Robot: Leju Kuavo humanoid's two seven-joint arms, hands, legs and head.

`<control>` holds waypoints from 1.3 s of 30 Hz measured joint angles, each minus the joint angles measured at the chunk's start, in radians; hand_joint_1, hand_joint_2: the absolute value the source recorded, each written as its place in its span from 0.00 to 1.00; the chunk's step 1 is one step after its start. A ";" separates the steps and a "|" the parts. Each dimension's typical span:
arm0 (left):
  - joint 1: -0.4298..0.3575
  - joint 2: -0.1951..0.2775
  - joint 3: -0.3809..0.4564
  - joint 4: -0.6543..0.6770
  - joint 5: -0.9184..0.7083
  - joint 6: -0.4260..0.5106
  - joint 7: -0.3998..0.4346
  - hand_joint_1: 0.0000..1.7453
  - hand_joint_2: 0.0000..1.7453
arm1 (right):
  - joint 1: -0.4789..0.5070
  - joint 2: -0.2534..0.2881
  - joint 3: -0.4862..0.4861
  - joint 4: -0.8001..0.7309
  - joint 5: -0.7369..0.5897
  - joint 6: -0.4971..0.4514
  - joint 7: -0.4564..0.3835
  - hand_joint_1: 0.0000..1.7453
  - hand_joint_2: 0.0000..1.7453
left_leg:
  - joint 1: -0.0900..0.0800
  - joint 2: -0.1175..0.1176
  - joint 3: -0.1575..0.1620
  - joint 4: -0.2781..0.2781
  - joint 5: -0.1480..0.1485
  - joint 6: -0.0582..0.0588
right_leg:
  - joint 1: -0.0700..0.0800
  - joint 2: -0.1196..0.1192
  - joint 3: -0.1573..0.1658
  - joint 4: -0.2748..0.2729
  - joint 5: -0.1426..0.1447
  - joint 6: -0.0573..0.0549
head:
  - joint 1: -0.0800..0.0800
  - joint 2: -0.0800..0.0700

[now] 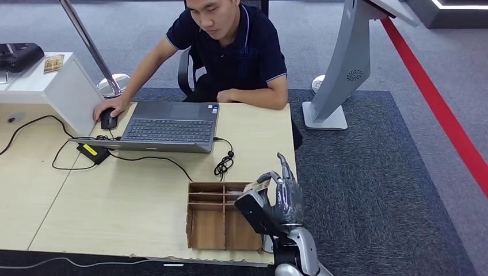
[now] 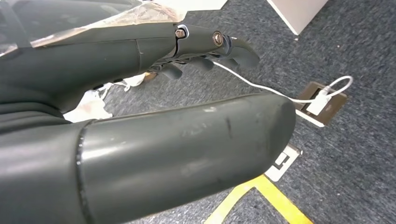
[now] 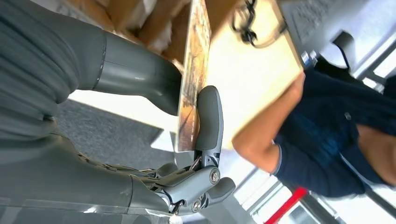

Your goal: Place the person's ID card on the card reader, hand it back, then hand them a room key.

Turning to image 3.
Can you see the wooden card organizer box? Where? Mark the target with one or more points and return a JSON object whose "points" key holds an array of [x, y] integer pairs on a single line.
{"points": [[173, 40]]}

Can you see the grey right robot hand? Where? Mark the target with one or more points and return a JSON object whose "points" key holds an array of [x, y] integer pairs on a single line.
{"points": [[77, 191]]}

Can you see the black office chair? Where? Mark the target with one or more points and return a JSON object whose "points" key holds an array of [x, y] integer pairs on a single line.
{"points": [[343, 46]]}

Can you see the dark carpet mat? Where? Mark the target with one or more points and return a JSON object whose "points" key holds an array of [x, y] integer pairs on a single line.
{"points": [[108, 136]]}

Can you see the room key card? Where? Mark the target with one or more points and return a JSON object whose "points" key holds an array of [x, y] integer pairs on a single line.
{"points": [[140, 12], [162, 37]]}

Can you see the person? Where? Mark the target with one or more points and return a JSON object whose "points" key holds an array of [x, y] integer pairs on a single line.
{"points": [[325, 139]]}

